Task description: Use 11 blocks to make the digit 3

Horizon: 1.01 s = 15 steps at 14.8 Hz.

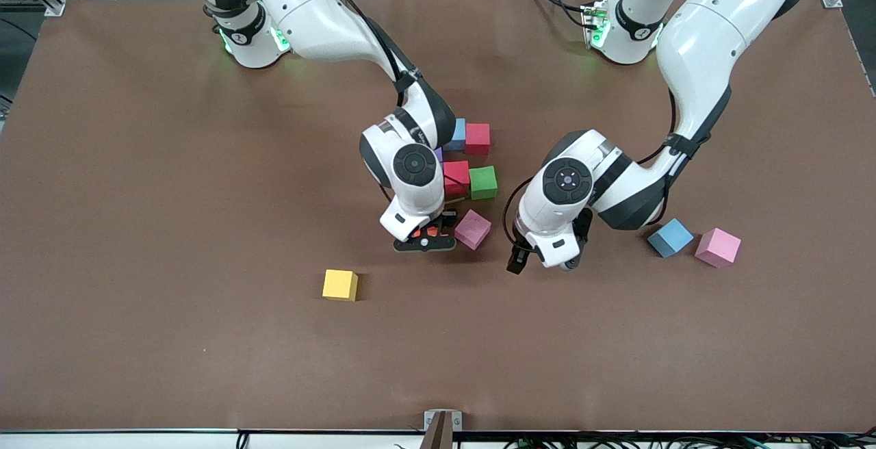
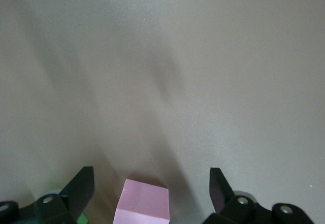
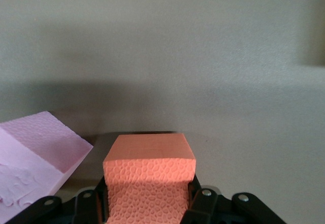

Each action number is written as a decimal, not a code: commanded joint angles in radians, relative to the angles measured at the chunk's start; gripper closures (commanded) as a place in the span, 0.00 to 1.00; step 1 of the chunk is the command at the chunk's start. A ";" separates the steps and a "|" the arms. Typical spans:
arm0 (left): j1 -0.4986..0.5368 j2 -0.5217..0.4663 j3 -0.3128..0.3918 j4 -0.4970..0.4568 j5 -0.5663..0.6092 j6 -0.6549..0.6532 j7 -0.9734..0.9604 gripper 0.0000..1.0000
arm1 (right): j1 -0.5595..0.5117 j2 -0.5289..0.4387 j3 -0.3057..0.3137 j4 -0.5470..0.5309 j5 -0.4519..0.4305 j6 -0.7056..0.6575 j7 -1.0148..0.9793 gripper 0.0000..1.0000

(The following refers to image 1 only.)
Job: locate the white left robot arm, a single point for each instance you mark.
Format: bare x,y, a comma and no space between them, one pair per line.
705,38

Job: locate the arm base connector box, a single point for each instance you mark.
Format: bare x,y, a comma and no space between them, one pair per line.
595,24
280,38

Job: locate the yellow foam cube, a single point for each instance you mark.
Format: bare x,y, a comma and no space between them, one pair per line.
340,285

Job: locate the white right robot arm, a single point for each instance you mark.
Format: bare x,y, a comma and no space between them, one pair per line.
417,199

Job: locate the blue foam cube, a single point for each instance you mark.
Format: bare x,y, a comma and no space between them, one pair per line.
671,237
458,134

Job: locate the grey metal table bracket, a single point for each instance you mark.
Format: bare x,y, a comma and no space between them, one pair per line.
443,421

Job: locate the white table edge rail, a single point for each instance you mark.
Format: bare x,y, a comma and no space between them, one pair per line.
102,442

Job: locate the red foam cube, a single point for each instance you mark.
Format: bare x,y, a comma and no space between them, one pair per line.
478,139
456,176

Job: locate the orange foam cube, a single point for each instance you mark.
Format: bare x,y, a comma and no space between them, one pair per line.
432,232

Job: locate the pink foam cube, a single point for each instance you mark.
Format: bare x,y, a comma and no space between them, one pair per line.
718,247
475,228

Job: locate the purple foam cube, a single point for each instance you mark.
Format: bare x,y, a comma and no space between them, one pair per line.
439,155

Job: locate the large table cover sheet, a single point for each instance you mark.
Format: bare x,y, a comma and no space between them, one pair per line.
137,196

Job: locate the green foam cube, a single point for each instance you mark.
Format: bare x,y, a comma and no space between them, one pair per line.
483,182

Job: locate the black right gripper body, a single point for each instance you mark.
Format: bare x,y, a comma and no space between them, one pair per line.
448,218

